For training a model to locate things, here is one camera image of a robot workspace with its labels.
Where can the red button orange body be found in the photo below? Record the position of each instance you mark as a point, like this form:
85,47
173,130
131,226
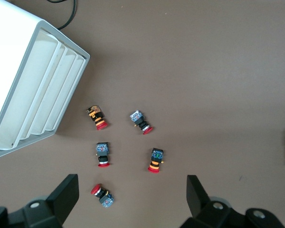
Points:
98,118

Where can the white stepped storage bin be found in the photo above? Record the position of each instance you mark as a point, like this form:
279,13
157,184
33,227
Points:
26,71

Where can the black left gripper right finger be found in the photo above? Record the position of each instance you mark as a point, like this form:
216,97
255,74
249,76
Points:
204,209

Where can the red button blue black body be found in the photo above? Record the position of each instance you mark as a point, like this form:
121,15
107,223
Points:
140,120
102,152
102,193

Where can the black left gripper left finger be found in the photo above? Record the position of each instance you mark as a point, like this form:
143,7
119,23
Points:
59,204

